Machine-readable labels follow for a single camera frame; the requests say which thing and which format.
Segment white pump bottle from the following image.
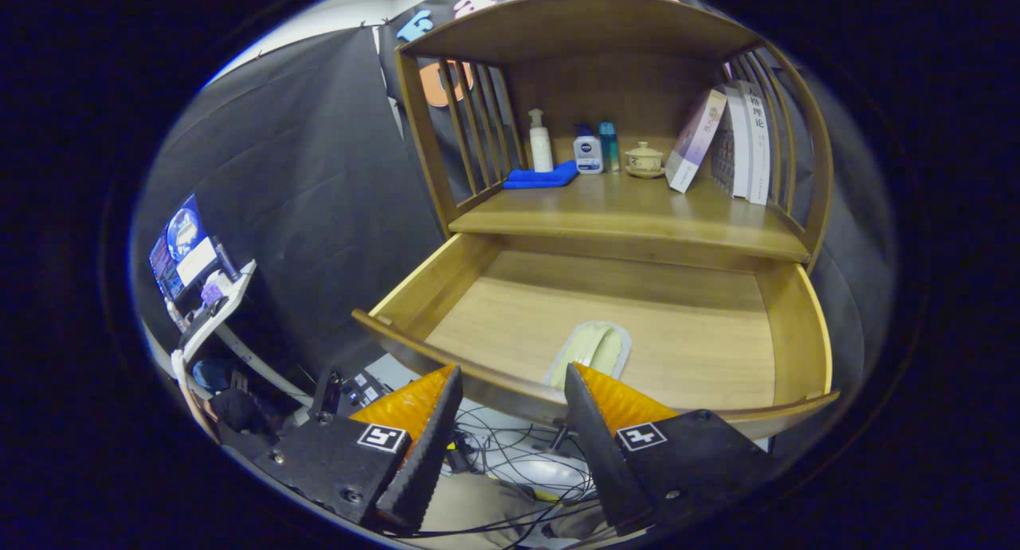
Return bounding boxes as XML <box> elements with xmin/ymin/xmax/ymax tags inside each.
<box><xmin>528</xmin><ymin>108</ymin><xmax>555</xmax><ymax>174</ymax></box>

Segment beige lidded teacup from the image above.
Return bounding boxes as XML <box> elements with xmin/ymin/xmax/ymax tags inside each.
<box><xmin>624</xmin><ymin>141</ymin><xmax>666</xmax><ymax>179</ymax></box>

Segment wooden drawer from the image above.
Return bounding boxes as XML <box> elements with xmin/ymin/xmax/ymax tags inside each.
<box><xmin>352</xmin><ymin>231</ymin><xmax>840</xmax><ymax>441</ymax></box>

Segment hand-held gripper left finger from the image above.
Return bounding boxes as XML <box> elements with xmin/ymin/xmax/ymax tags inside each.
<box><xmin>253</xmin><ymin>364</ymin><xmax>465</xmax><ymax>535</ymax></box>

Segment pink white leaning book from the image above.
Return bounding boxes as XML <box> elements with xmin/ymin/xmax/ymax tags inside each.
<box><xmin>665</xmin><ymin>88</ymin><xmax>728</xmax><ymax>194</ymax></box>

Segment white lotion bottle blue cap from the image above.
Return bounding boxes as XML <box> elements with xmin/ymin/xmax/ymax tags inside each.
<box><xmin>573</xmin><ymin>124</ymin><xmax>604</xmax><ymax>175</ymax></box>

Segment blue folded cloth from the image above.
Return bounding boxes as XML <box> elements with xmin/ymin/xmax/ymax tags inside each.
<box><xmin>502</xmin><ymin>161</ymin><xmax>580</xmax><ymax>191</ymax></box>

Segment black control box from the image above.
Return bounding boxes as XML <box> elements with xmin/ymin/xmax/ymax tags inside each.
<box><xmin>315</xmin><ymin>367</ymin><xmax>391</xmax><ymax>414</ymax></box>

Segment white book patterned cover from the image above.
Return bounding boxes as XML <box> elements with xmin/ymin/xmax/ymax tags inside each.
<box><xmin>712</xmin><ymin>84</ymin><xmax>754</xmax><ymax>200</ymax></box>

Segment pale green packet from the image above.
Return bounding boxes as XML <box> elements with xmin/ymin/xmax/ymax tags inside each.
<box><xmin>544</xmin><ymin>320</ymin><xmax>633</xmax><ymax>387</ymax></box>

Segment white side table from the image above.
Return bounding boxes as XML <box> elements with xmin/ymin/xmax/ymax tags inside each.
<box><xmin>171</xmin><ymin>259</ymin><xmax>316</xmax><ymax>407</ymax></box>

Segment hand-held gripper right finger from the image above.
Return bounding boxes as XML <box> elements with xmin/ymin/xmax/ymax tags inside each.
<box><xmin>563</xmin><ymin>363</ymin><xmax>786</xmax><ymax>537</ymax></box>

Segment teal bottle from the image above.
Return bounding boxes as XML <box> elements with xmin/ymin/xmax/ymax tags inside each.
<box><xmin>598</xmin><ymin>121</ymin><xmax>621</xmax><ymax>174</ymax></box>

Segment black backdrop cloth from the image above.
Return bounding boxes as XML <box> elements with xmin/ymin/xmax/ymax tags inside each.
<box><xmin>131</xmin><ymin>0</ymin><xmax>897</xmax><ymax>455</ymax></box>

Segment computer monitor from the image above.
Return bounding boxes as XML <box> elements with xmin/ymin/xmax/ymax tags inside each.
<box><xmin>149</xmin><ymin>195</ymin><xmax>220</xmax><ymax>300</ymax></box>

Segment wooden cabinet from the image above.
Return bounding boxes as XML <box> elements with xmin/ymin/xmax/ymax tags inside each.
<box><xmin>394</xmin><ymin>0</ymin><xmax>835</xmax><ymax>276</ymax></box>

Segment black floor cables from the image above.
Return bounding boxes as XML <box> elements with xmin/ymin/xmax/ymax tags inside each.
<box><xmin>446</xmin><ymin>407</ymin><xmax>622</xmax><ymax>550</ymax></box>

